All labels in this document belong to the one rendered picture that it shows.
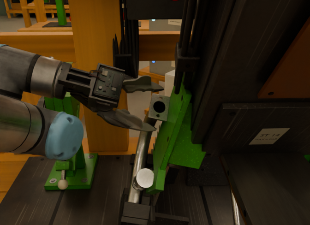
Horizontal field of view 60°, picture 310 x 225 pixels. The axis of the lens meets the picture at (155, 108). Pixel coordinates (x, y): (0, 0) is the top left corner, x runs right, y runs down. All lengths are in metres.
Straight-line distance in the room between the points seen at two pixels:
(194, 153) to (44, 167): 0.55
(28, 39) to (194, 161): 0.66
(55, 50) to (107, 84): 0.47
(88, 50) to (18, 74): 0.34
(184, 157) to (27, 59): 0.34
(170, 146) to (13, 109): 0.27
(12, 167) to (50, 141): 0.60
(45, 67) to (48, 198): 0.42
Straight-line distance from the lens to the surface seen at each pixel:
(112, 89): 0.50
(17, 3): 10.66
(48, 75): 0.52
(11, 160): 1.05
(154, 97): 0.57
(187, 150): 0.53
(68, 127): 0.43
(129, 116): 0.52
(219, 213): 0.76
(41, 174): 0.92
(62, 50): 0.95
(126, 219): 0.64
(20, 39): 0.98
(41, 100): 0.76
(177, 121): 0.48
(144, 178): 0.55
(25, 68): 0.53
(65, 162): 0.77
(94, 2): 0.80
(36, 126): 0.41
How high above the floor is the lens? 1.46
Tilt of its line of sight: 27 degrees down
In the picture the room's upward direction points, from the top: straight up
